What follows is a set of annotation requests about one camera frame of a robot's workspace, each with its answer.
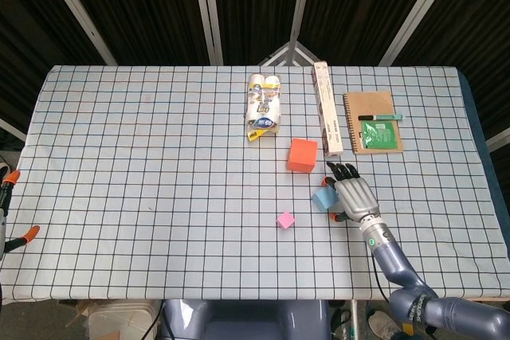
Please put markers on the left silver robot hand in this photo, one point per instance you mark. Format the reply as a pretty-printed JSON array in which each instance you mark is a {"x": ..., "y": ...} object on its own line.
[{"x": 12, "y": 178}]

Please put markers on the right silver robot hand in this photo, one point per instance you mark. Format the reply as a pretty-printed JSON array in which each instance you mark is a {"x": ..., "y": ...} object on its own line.
[{"x": 356, "y": 198}]

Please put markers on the blue foam cube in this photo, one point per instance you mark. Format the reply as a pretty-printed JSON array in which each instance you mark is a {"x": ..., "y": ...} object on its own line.
[{"x": 324, "y": 198}]

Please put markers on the pink foam cube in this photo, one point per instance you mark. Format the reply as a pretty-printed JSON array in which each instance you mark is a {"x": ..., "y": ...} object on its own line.
[{"x": 285, "y": 221}]

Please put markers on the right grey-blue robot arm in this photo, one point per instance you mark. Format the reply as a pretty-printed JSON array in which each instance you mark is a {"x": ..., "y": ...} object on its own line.
[{"x": 394, "y": 264}]

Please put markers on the green sachet packet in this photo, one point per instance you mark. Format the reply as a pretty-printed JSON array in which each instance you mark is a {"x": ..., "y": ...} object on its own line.
[{"x": 378, "y": 137}]

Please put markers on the orange foam cube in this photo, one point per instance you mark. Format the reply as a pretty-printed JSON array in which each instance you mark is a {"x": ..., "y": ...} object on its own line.
[{"x": 302, "y": 157}]

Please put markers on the green marker pen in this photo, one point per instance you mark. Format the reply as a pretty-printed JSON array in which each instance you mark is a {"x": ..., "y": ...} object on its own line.
[{"x": 382, "y": 117}]

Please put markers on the long white cardboard box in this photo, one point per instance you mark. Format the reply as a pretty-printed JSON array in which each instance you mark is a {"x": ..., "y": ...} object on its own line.
[{"x": 327, "y": 109}]

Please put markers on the brown spiral notebook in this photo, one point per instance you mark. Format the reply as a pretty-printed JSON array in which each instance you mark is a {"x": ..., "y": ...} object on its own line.
[{"x": 370, "y": 103}]

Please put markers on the white metal table leg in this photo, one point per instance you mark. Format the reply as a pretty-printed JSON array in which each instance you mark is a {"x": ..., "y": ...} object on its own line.
[{"x": 354, "y": 320}]

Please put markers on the white shoe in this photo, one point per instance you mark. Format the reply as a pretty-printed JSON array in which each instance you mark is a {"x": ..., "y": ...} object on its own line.
[{"x": 378, "y": 322}]

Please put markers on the dark blue table cover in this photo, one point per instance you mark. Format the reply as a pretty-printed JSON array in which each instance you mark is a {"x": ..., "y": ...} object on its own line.
[{"x": 478, "y": 117}]

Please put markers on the checked light blue tablecloth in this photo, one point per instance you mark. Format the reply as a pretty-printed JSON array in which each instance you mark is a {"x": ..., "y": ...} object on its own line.
[{"x": 159, "y": 177}]

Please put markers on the grey-blue robot torso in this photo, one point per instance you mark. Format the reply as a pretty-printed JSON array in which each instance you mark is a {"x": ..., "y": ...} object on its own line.
[{"x": 247, "y": 324}]

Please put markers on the white plastic bin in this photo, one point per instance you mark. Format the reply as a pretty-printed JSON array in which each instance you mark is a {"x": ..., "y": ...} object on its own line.
[{"x": 119, "y": 320}]

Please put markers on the white metal frame post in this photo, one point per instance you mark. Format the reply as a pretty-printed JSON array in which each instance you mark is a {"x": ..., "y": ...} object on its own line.
[
  {"x": 500, "y": 139},
  {"x": 420, "y": 9},
  {"x": 12, "y": 130},
  {"x": 212, "y": 9},
  {"x": 300, "y": 9},
  {"x": 80, "y": 13}
]

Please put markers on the triangular metal frame bracket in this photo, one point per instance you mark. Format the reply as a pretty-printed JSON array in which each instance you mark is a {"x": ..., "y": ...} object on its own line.
[{"x": 275, "y": 53}]

